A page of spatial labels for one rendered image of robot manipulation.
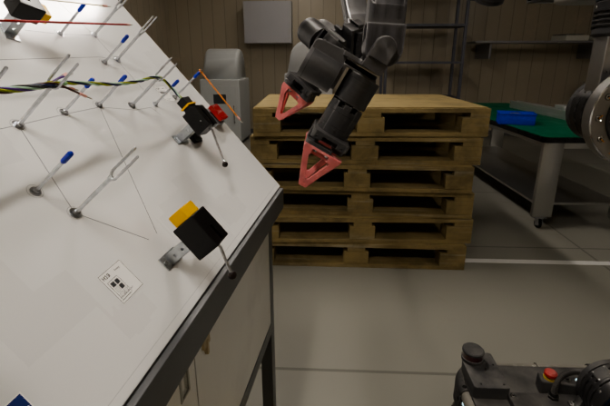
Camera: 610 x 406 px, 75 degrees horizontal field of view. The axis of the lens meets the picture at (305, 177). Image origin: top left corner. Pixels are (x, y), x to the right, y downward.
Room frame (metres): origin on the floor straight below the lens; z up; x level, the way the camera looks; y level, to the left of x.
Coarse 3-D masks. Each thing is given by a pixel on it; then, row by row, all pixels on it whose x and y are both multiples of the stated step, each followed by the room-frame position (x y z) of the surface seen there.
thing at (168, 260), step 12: (192, 216) 0.56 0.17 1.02; (204, 216) 0.59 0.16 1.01; (180, 228) 0.56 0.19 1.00; (192, 228) 0.56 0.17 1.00; (204, 228) 0.56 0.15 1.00; (216, 228) 0.59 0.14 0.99; (192, 240) 0.56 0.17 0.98; (204, 240) 0.56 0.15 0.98; (216, 240) 0.56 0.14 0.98; (168, 252) 0.60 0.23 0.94; (180, 252) 0.58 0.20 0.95; (192, 252) 0.56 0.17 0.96; (204, 252) 0.56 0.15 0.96; (168, 264) 0.58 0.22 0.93; (228, 264) 0.58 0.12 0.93; (228, 276) 0.57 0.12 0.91
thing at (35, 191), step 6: (66, 156) 0.50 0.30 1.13; (72, 156) 0.50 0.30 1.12; (60, 162) 0.50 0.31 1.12; (66, 162) 0.50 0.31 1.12; (54, 168) 0.50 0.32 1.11; (48, 174) 0.50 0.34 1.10; (48, 180) 0.51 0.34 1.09; (36, 186) 0.51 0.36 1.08; (42, 186) 0.51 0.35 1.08; (30, 192) 0.50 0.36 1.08; (36, 192) 0.50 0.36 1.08
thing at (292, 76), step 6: (294, 72) 0.86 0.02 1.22; (288, 78) 0.82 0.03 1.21; (294, 78) 0.82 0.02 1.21; (300, 78) 0.84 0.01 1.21; (300, 84) 0.81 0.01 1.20; (306, 84) 0.82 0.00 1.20; (312, 84) 0.84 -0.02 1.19; (306, 90) 0.81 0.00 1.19; (312, 90) 0.82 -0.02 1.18; (318, 90) 0.88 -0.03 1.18
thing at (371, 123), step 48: (384, 96) 2.90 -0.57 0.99; (432, 96) 2.90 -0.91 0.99; (288, 144) 2.69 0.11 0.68; (384, 144) 2.69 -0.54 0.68; (432, 144) 2.69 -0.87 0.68; (480, 144) 2.23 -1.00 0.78; (288, 192) 2.30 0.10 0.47; (336, 192) 2.28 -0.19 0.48; (384, 192) 2.26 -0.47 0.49; (432, 192) 2.22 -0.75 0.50; (288, 240) 2.25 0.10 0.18; (336, 240) 2.24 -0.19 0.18; (384, 240) 2.24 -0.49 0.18; (432, 240) 2.24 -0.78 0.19
